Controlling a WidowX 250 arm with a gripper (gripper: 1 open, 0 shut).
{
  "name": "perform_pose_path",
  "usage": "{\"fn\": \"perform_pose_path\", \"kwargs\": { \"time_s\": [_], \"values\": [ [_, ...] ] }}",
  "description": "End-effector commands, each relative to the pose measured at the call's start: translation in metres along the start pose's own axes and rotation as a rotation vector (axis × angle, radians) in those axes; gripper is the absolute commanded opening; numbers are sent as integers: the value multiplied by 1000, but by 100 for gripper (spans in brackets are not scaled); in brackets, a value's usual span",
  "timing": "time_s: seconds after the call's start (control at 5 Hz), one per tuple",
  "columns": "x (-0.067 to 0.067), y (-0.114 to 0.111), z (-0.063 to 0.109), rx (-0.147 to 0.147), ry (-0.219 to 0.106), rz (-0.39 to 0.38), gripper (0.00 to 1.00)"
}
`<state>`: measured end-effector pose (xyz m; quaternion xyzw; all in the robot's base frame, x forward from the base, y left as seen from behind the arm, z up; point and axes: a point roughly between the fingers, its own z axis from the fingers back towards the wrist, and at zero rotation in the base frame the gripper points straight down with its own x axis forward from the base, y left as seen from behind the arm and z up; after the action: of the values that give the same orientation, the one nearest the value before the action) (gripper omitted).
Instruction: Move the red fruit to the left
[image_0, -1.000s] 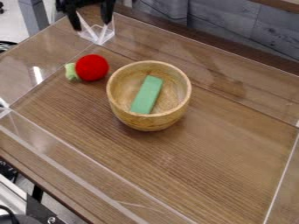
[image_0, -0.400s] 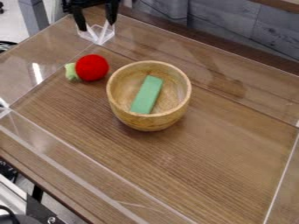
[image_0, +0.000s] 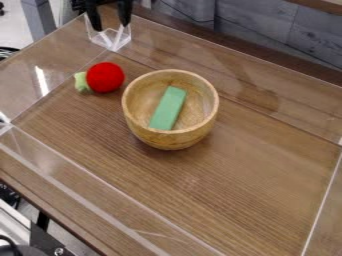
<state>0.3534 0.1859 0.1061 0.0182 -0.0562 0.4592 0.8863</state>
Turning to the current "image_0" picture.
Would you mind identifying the wooden bowl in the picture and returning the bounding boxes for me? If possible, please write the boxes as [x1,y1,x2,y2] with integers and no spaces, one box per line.
[121,69,219,150]

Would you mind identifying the black metal bracket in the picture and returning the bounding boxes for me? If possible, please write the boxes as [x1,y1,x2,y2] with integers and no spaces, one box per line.
[29,224,76,256]

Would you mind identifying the red plush strawberry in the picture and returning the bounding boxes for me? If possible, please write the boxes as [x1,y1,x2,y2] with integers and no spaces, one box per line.
[73,62,125,93]

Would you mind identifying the grey post upper left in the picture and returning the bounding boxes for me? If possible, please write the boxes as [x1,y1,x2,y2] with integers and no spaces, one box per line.
[20,0,56,41]

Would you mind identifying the green rectangular block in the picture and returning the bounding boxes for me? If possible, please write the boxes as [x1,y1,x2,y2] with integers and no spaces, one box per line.
[148,86,187,130]

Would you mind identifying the clear acrylic tray walls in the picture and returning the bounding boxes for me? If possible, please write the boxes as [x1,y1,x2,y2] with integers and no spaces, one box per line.
[0,8,342,256]

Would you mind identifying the black cable lower left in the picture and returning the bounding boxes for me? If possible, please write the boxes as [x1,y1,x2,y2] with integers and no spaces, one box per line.
[0,234,24,256]

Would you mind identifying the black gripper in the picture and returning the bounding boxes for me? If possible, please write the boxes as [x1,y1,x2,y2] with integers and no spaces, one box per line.
[70,0,133,32]

